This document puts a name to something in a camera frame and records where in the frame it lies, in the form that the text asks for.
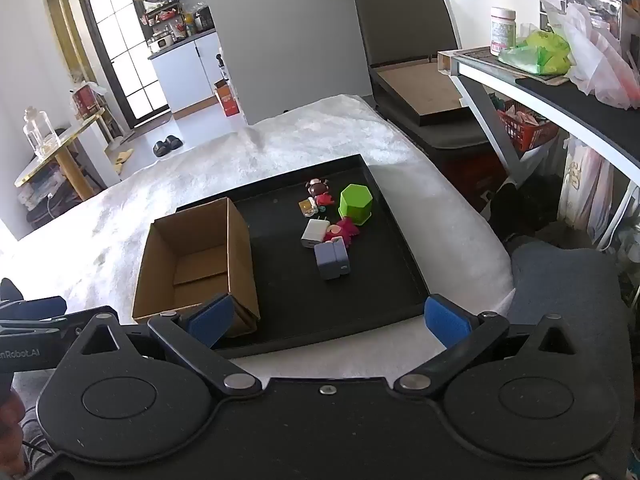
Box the white jar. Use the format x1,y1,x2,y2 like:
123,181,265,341
490,6,517,57

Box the white fluffy blanket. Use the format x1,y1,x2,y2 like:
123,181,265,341
0,92,516,383

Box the white cabinet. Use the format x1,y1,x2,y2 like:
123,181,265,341
149,32,223,113

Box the white hanging bags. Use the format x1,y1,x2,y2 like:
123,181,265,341
557,137,617,247

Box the pink toy figure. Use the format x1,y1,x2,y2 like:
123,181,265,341
322,217,361,247

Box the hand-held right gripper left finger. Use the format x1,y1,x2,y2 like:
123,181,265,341
64,294,263,396

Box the red plastic crate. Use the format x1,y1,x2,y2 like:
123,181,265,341
497,105,560,153

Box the person's grey trouser leg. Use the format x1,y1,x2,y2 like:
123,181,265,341
17,402,53,473

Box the shallow wooden board box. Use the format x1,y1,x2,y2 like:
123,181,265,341
369,57,473,127

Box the grey cushion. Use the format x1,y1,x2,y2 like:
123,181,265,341
505,240,635,343

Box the glass jar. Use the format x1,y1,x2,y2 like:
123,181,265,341
22,106,56,159

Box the round gold side table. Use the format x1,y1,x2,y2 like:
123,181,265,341
15,107,113,202

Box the white plastic bag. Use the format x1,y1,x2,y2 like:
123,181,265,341
542,2,640,110

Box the grey purple charger block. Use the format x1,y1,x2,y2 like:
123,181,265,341
314,236,352,281

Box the green plastic bag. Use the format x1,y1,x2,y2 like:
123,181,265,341
497,30,572,76

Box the white charger plug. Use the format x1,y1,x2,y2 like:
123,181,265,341
300,217,328,250

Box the tan slippers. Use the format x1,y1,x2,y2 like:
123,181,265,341
107,147,135,176

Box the brown cardboard box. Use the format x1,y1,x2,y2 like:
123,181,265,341
131,197,262,338

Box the orange cardboard box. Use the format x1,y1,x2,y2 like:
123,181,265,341
214,80,241,117

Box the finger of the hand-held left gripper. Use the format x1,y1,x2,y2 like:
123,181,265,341
0,296,69,322

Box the green hexagonal container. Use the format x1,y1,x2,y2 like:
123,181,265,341
339,183,376,226

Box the brown doll figure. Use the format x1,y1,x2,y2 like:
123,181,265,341
306,177,335,209

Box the dark printed box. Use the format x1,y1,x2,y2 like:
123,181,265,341
539,0,623,41

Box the red canister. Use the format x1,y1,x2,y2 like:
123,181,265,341
70,82,102,117

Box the grey chair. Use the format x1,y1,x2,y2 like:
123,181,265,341
354,0,506,153

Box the black framed glass door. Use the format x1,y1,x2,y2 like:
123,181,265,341
80,0,173,130

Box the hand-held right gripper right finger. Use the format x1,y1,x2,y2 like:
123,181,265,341
394,295,583,396

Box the white desk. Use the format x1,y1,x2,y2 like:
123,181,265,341
437,46,640,253

